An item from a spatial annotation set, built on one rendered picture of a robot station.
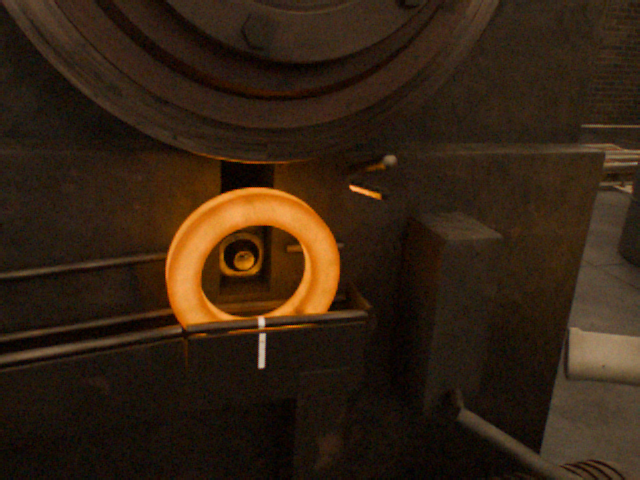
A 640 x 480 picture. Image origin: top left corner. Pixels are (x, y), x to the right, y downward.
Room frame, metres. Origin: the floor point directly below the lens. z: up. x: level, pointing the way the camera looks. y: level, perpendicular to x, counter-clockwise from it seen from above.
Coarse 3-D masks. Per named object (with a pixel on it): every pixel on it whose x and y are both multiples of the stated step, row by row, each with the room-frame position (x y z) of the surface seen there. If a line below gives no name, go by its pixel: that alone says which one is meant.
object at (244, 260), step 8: (240, 240) 0.66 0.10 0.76; (248, 240) 0.66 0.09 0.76; (232, 248) 0.65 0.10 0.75; (240, 248) 0.65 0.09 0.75; (248, 248) 0.65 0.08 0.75; (256, 248) 0.66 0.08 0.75; (224, 256) 0.65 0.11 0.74; (232, 256) 0.64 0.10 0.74; (240, 256) 0.64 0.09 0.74; (248, 256) 0.64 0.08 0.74; (256, 256) 0.65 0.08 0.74; (232, 264) 0.64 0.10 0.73; (240, 264) 0.64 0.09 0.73; (248, 264) 0.64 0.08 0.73
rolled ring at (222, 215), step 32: (256, 192) 0.57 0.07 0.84; (192, 224) 0.54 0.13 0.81; (224, 224) 0.55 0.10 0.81; (256, 224) 0.56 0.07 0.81; (288, 224) 0.57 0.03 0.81; (320, 224) 0.58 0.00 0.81; (192, 256) 0.54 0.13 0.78; (320, 256) 0.58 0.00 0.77; (192, 288) 0.54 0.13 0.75; (320, 288) 0.58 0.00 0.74; (192, 320) 0.54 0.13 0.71; (224, 320) 0.56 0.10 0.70
